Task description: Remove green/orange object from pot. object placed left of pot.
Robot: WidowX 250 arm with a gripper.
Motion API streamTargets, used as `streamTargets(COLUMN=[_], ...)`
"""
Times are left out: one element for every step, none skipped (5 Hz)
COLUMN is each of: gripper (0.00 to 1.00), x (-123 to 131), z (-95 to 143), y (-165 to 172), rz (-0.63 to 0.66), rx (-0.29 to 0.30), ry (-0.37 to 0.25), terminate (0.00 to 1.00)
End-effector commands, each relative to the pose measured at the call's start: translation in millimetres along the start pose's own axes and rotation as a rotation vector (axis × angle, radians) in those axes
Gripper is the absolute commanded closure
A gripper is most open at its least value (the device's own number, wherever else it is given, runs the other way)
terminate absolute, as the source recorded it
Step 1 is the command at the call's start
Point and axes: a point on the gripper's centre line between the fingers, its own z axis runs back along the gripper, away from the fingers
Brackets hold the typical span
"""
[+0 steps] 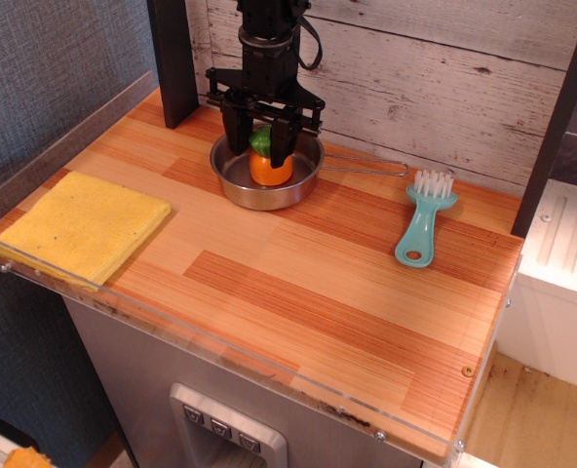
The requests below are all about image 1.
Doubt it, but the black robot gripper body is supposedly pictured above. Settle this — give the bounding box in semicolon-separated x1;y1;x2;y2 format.
206;24;325;133

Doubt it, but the clear acrylic front guard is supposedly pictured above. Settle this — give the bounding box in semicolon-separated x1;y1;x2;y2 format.
0;240;471;466

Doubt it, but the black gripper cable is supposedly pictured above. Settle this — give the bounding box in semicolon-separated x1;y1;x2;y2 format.
295;14;324;71

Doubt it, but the grey toy fridge cabinet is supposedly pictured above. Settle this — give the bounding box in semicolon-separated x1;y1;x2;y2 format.
64;299;422;467

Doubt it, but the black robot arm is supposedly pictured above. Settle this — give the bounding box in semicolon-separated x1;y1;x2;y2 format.
206;1;326;169

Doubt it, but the orange object bottom left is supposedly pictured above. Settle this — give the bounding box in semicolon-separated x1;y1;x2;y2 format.
3;448;54;468

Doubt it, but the teal dish brush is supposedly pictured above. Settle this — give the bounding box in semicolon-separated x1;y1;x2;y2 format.
395;171;457;268

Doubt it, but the folded yellow cloth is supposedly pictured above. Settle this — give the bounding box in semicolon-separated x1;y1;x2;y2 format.
0;172;171;292

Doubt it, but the silver dispenser panel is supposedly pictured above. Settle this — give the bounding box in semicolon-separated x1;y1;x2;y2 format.
170;382;289;467

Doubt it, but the fat orange toy carrot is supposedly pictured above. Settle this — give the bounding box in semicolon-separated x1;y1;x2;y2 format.
249;124;293;186

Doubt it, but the dark right frame post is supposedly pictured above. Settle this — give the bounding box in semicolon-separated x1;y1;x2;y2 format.
511;44;577;238

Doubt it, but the white toy sink unit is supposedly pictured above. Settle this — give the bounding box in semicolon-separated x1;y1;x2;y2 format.
496;180;577;385

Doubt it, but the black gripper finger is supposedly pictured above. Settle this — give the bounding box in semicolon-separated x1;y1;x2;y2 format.
220;99;252;155
270;118;300;169

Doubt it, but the small steel pan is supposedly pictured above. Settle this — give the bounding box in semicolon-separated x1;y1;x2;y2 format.
210;131;409;211

